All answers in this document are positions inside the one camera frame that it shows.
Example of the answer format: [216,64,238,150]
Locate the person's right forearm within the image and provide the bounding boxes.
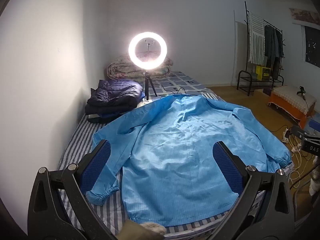
[309,155,320,197]

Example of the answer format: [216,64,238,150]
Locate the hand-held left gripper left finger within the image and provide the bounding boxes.
[27,139,120,240]

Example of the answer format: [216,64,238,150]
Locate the dark window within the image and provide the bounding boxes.
[304,25,320,68]

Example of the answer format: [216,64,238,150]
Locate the thin black ring light cable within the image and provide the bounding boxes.
[153,83,198,97]

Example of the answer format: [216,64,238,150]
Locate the navy down jacket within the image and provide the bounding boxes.
[85,79,146,118]

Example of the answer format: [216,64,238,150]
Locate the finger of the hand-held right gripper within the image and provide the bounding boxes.
[285,126,313,140]

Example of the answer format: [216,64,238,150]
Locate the blue patchwork bed sheet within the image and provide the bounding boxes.
[150,70,209,97]

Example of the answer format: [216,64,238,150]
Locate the patterned pillows pile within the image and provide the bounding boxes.
[107,55,173,82]

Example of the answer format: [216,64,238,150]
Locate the phone holder clip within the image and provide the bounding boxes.
[144,39,156,68]

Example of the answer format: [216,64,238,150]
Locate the person's fur-trimmed coat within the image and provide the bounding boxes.
[117,219,167,240]

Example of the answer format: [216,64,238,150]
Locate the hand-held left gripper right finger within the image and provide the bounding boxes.
[209,141,296,240]

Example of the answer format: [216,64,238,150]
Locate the dark hand tool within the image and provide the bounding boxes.
[296,86,308,101]

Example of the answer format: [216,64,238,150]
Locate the orange stool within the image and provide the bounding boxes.
[268,92,314,128]

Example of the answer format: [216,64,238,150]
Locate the black metal coat rack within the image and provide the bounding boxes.
[236,1,286,97]

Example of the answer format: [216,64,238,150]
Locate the dark hanging clothes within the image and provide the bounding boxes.
[264,24,284,79]

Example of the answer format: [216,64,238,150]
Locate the floral window valance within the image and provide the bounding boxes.
[289,7,320,26]

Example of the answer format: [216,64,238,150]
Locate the bed with striped sheet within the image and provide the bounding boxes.
[57,70,294,240]

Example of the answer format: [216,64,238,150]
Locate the striped hanging towel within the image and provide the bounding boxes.
[248,12,266,65]

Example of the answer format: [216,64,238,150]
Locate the black tripod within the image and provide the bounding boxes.
[142,69,158,101]

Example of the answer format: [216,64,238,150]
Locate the yellow box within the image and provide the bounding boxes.
[255,65,272,81]

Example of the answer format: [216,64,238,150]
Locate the light blue jacket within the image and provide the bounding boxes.
[86,94,293,228]

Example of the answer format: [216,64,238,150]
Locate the white floor cables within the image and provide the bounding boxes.
[289,140,314,189]

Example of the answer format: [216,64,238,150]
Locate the white stool cushion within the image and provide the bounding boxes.
[272,85,317,114]

